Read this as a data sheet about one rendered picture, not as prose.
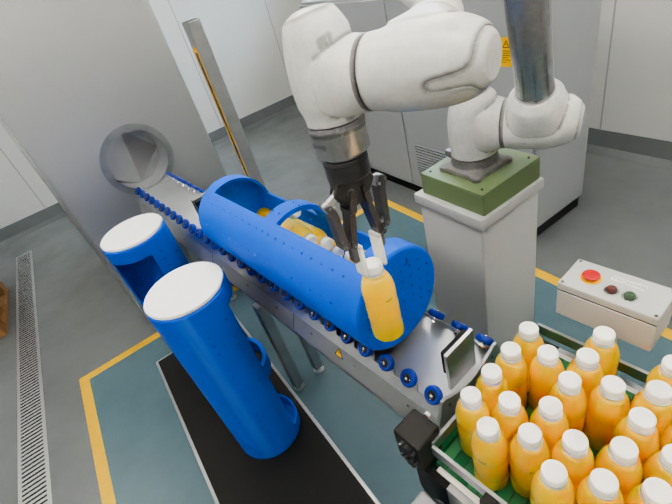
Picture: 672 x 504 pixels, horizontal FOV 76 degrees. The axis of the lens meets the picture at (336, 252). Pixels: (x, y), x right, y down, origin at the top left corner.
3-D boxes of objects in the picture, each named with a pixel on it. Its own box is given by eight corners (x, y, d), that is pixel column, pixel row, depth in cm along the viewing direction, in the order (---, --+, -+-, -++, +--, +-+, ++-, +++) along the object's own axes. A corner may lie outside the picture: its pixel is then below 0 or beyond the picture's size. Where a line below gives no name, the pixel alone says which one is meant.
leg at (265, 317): (300, 380, 233) (260, 297, 197) (307, 386, 229) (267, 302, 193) (292, 387, 231) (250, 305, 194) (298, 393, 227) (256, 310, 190)
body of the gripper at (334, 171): (350, 139, 74) (361, 187, 79) (310, 160, 71) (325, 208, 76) (378, 146, 69) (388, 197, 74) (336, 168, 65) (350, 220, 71)
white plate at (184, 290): (183, 325, 129) (185, 328, 130) (238, 266, 147) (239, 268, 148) (126, 310, 143) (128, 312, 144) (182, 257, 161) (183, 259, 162)
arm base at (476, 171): (465, 146, 164) (463, 132, 161) (514, 159, 148) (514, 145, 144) (429, 167, 158) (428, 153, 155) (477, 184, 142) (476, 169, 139)
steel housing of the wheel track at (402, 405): (198, 216, 278) (173, 169, 258) (507, 410, 127) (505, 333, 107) (158, 240, 266) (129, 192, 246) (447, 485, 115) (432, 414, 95)
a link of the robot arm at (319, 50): (289, 134, 66) (364, 130, 59) (254, 23, 58) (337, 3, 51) (324, 108, 73) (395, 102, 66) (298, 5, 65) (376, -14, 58)
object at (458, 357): (467, 358, 109) (464, 324, 102) (476, 363, 107) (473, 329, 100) (443, 385, 105) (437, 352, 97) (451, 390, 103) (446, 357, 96)
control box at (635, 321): (575, 288, 109) (578, 257, 103) (669, 323, 95) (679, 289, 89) (555, 312, 104) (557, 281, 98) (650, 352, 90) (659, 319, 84)
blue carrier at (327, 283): (272, 224, 183) (252, 162, 167) (439, 310, 122) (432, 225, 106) (213, 257, 170) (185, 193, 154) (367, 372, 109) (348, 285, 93)
